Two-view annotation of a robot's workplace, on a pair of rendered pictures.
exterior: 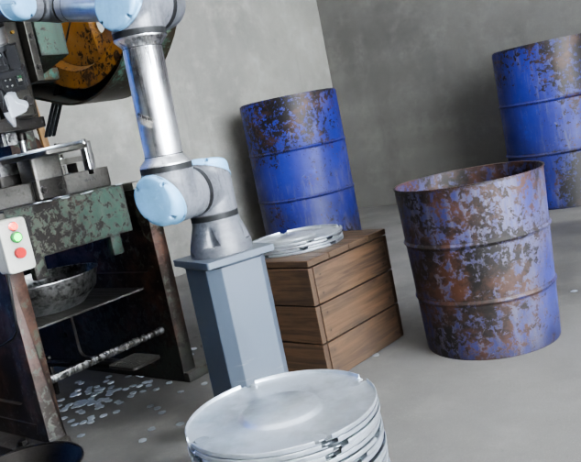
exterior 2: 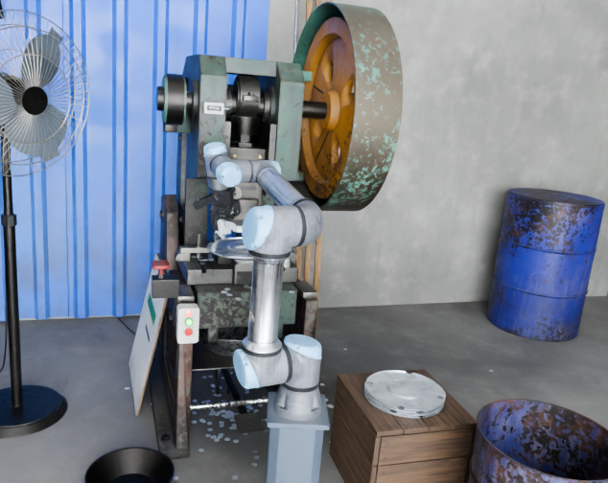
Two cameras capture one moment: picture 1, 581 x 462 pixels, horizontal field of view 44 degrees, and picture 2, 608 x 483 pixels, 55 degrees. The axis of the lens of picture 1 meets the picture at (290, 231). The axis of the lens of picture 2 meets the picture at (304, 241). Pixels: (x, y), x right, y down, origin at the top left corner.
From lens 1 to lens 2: 97 cm
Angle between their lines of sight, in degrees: 30
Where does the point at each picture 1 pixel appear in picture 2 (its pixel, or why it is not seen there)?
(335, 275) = (404, 448)
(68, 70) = (312, 175)
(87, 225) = not seen: hidden behind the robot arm
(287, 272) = (366, 426)
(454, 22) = not seen: outside the picture
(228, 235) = (295, 405)
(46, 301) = (219, 348)
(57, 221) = (235, 306)
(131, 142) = (402, 193)
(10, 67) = (225, 204)
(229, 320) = (274, 463)
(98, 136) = not seen: hidden behind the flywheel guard
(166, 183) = (246, 365)
